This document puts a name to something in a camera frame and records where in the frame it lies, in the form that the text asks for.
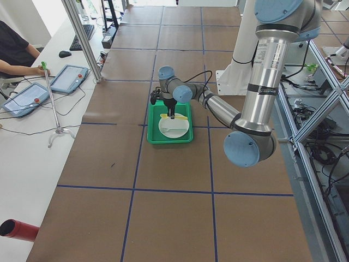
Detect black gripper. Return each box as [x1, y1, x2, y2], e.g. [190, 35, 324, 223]
[163, 98, 177, 119]

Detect yellow plastic spoon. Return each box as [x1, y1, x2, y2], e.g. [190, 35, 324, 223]
[160, 114, 188, 120]

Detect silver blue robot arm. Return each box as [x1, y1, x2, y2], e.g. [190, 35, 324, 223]
[150, 1, 323, 168]

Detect white round plate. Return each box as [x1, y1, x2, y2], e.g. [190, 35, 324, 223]
[158, 113, 189, 138]

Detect translucent plastic fork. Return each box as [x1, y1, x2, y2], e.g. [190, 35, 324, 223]
[160, 128, 188, 133]

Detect green plastic tray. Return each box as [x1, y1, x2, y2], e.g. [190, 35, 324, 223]
[147, 101, 194, 144]

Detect blue teach pendant far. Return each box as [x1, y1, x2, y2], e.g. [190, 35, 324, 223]
[50, 64, 88, 94]

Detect blue teach pendant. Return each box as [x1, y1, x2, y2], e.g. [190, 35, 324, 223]
[50, 64, 88, 94]
[1, 82, 49, 117]

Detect black keyboard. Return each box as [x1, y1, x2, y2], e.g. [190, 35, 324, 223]
[69, 24, 95, 52]

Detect black computer mouse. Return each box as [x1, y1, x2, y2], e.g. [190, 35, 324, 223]
[58, 50, 71, 58]

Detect metal stand with green clip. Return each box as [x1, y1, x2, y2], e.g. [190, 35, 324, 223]
[41, 61, 75, 148]

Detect blue teach pendant near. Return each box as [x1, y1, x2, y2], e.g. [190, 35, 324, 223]
[1, 82, 49, 117]

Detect person in black shirt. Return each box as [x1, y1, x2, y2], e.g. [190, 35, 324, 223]
[1, 21, 45, 79]

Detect red cylinder tube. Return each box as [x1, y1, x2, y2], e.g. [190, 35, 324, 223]
[1, 219, 39, 242]

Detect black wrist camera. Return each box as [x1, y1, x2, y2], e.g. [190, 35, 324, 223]
[150, 87, 163, 105]

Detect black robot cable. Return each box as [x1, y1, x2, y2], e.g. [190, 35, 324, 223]
[181, 70, 213, 91]

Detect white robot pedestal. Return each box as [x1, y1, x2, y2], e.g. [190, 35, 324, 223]
[216, 0, 258, 96]

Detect aluminium frame rail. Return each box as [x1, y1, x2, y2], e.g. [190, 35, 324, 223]
[61, 0, 103, 83]

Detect tangled black floor cables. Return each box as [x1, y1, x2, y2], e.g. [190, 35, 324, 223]
[280, 73, 349, 203]

